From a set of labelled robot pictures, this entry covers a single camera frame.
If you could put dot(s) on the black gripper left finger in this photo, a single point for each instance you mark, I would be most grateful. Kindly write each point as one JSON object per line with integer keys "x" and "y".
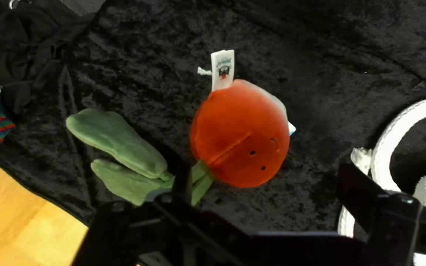
{"x": 182, "y": 187}

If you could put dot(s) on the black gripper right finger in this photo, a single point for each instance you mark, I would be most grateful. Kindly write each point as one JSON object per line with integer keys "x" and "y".
{"x": 380, "y": 213}

